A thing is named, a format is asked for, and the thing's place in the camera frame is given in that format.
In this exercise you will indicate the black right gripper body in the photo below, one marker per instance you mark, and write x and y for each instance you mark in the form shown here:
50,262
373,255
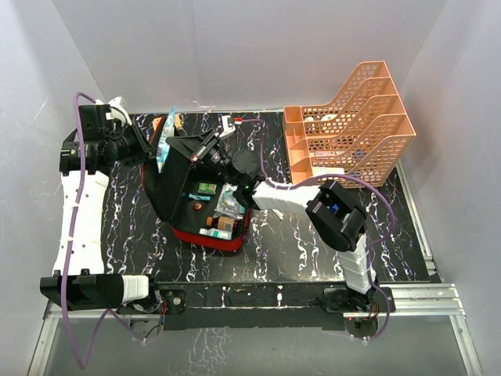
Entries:
218,158

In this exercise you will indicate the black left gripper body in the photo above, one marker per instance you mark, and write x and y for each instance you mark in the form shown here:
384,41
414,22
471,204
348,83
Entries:
127,145

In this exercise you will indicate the teal round tape packet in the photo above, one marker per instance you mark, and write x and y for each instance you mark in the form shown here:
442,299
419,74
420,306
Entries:
228,205

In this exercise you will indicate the green wind oil box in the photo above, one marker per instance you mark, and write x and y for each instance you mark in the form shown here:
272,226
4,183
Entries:
207,188

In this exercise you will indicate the small teal packet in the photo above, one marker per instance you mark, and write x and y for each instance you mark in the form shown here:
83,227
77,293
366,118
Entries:
198,197

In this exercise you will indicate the red black medicine case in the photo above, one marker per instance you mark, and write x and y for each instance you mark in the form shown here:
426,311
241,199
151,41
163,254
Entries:
186,190

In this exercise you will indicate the brown medicine bottle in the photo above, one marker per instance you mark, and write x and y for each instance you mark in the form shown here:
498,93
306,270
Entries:
222,223

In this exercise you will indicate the white green pill bottle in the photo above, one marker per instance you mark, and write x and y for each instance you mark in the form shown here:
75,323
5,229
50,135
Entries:
216,233

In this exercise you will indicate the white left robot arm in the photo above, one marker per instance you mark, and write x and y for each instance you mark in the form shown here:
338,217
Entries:
78,280

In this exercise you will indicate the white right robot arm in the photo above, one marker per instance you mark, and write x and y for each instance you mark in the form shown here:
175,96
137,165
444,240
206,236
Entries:
337,217

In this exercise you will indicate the orange snack packet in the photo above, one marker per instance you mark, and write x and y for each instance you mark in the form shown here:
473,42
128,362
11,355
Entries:
169,122

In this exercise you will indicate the orange mesh file organizer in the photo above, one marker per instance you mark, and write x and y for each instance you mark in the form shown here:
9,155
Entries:
362,132

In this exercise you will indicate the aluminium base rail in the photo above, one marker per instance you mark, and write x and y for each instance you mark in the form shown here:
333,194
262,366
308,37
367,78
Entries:
410,300

